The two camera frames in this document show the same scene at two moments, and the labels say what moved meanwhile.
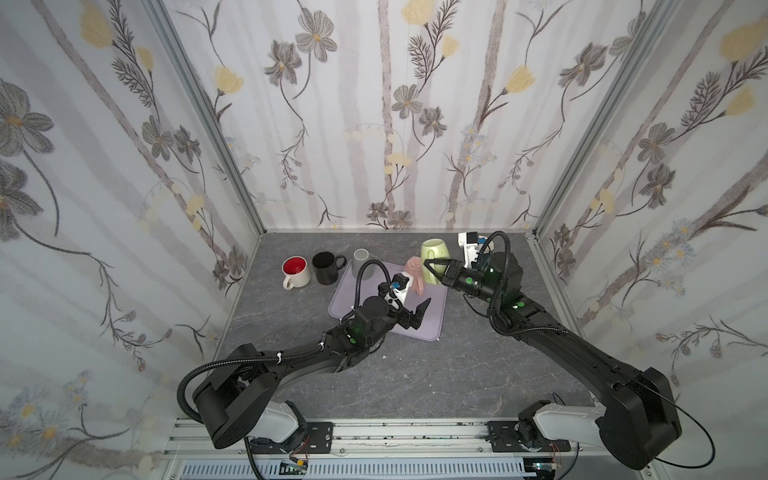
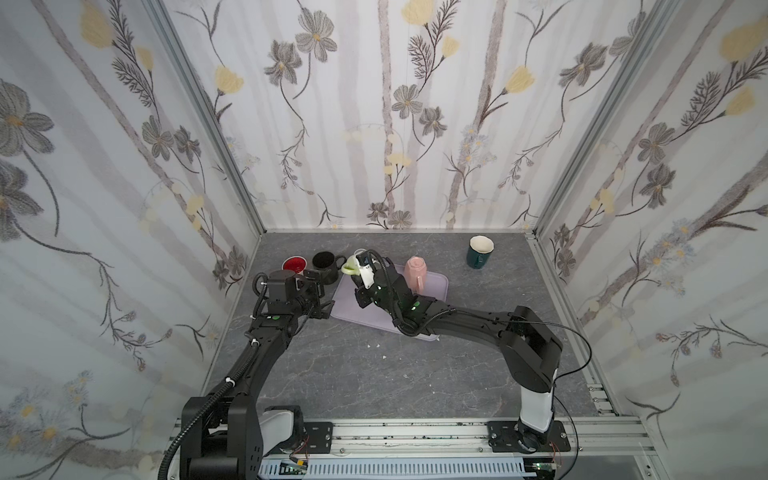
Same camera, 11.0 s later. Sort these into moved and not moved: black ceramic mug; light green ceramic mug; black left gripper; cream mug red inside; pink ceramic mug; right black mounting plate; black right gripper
Moved: black right gripper; light green ceramic mug; black left gripper
Not moved: black ceramic mug; right black mounting plate; cream mug red inside; pink ceramic mug
